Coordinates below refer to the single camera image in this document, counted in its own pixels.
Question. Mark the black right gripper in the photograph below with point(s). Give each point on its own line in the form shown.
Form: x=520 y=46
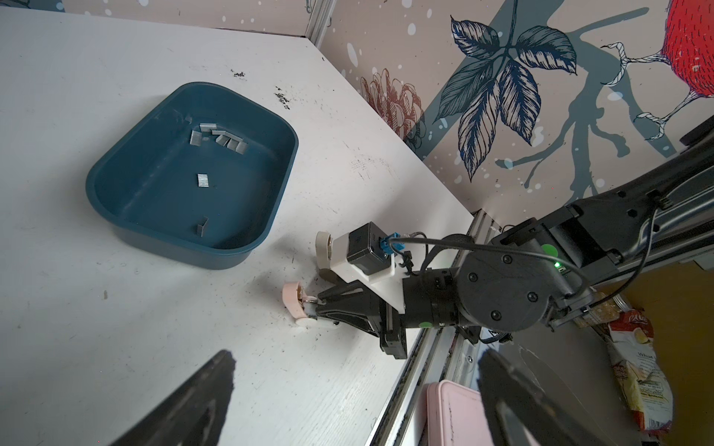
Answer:
x=387 y=324

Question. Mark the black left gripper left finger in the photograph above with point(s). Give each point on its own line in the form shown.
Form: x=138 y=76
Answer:
x=195 y=413

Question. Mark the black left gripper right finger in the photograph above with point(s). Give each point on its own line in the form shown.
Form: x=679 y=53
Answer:
x=518 y=412

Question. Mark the teal plastic tray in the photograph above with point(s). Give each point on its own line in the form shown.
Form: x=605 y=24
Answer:
x=145 y=186

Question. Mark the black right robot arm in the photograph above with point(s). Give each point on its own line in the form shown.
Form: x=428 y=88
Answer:
x=540 y=271

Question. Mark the staples strip in tray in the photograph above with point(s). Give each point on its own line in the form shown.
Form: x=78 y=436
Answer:
x=221 y=137

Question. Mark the pink flat case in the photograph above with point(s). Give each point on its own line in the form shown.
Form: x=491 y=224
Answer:
x=456 y=416

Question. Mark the snack bag outside cell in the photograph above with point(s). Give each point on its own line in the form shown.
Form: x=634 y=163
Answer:
x=630 y=340

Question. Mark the upright staple strip in tray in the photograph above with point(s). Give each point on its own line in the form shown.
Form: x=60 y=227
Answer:
x=201 y=227

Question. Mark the loose staple strip centre tray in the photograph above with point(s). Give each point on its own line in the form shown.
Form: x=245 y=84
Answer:
x=203 y=181

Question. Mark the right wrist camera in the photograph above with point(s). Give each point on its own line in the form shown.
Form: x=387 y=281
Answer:
x=359 y=256

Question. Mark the aluminium frame post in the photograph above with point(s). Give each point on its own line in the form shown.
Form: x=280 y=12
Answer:
x=320 y=18

